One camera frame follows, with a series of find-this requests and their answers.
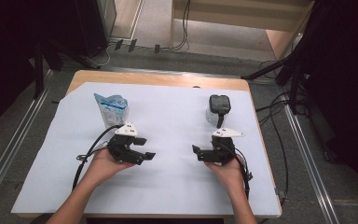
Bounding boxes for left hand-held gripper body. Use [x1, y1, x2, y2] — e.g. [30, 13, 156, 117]
[106, 121, 145, 165]

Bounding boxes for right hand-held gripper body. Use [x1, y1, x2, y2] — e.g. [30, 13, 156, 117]
[211, 127, 245, 164]

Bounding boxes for blue and white refill pouch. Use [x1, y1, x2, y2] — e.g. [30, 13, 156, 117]
[93, 92, 130, 129]

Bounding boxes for person's right hand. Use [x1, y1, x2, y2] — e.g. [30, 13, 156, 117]
[204, 157, 246, 196]

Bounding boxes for person's left hand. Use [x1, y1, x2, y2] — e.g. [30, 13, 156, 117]
[85, 148, 136, 189]

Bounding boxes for white paper table cover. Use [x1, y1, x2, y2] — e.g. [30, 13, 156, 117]
[11, 81, 282, 217]

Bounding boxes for black tripod stand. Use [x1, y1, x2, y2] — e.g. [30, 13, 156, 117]
[241, 0, 335, 115]

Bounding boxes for black metal stand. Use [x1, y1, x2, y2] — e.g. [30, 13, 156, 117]
[27, 35, 102, 100]

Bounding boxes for dark cabinet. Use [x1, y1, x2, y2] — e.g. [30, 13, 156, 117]
[74, 0, 117, 59]

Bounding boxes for light wooden shelf unit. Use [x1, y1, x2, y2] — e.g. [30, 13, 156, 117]
[169, 0, 316, 62]

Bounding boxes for left hand-held gripper black cable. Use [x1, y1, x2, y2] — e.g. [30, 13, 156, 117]
[72, 124, 124, 191]

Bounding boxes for black floor cables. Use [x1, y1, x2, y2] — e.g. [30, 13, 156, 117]
[255, 60, 309, 200]

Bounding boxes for metal floor rail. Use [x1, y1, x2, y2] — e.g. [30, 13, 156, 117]
[283, 104, 340, 224]
[0, 69, 54, 217]

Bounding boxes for white floor cable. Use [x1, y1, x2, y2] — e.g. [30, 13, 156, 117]
[86, 42, 119, 68]

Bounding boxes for hanging black cables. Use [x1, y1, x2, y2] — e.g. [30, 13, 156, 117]
[171, 0, 191, 51]

